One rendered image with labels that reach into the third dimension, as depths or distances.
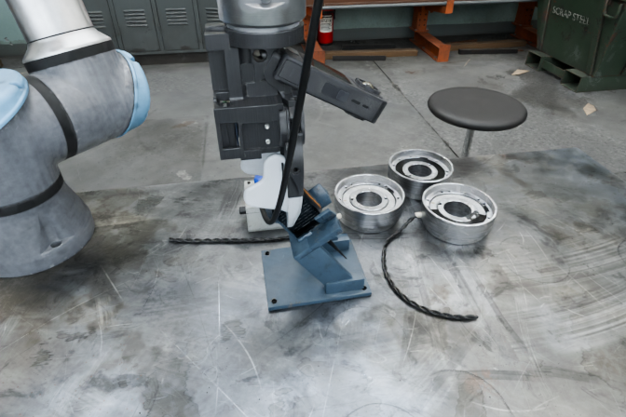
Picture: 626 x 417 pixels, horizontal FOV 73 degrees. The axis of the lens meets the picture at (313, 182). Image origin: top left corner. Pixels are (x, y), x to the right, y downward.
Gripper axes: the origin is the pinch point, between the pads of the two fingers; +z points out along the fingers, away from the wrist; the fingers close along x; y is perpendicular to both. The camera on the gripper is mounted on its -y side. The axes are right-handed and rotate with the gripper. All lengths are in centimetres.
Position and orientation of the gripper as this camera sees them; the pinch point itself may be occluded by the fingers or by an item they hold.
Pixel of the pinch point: (292, 203)
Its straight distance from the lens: 48.8
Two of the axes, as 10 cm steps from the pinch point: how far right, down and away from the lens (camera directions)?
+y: -9.8, 1.0, -1.5
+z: 0.0, 8.3, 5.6
